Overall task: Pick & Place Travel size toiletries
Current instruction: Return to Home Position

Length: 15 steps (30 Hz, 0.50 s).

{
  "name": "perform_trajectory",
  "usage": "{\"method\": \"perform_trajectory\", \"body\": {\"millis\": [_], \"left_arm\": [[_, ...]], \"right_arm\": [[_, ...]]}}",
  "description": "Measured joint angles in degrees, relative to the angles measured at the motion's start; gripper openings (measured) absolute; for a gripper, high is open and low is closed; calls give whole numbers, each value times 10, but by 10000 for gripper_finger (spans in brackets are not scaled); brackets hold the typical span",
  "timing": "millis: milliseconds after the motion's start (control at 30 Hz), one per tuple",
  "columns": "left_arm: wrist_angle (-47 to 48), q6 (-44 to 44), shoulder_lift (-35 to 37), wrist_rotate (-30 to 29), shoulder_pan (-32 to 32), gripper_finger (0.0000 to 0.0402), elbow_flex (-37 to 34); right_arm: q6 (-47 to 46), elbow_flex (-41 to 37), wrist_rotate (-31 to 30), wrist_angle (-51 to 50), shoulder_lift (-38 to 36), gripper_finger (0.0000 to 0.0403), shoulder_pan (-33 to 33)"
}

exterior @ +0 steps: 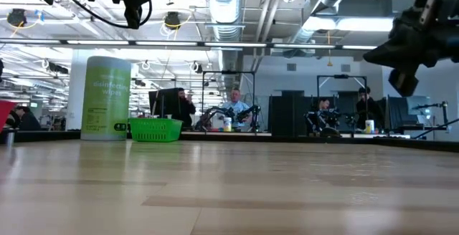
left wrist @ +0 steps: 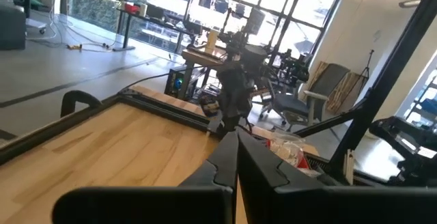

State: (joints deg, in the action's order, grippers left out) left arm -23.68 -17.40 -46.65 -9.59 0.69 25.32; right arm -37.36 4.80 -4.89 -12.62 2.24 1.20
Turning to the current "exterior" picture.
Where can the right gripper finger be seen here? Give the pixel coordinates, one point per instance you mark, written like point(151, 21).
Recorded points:
point(387, 54)

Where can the black background robot arm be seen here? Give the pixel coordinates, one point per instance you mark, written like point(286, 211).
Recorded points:
point(251, 115)
point(215, 115)

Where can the black ceiling-mounted device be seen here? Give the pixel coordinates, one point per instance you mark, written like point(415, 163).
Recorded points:
point(173, 20)
point(16, 17)

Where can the yellow hanging pendant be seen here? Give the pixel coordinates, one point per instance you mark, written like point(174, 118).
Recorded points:
point(329, 62)

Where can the person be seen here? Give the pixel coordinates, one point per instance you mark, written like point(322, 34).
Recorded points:
point(25, 120)
point(367, 109)
point(322, 106)
point(184, 107)
point(236, 104)

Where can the grey background monitor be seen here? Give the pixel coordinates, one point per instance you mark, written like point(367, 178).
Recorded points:
point(423, 102)

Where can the long ceiling light strip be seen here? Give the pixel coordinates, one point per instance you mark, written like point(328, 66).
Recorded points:
point(233, 44)

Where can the green disinfecting wipes canister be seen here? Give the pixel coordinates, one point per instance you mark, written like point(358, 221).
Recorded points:
point(106, 99)

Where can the black background monitor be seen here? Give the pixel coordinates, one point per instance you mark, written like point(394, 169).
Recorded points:
point(163, 102)

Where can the black partition panel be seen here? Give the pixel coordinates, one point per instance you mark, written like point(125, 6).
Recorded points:
point(287, 116)

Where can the small green plastic basket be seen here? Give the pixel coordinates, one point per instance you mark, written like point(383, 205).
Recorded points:
point(155, 130)

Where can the white bottle with yellow label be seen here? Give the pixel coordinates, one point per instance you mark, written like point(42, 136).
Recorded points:
point(227, 124)

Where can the small grey cylinder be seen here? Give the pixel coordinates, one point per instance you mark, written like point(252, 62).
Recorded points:
point(10, 136)

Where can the black background rig frame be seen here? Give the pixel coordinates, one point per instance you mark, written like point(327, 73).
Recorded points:
point(229, 72)
point(340, 76)

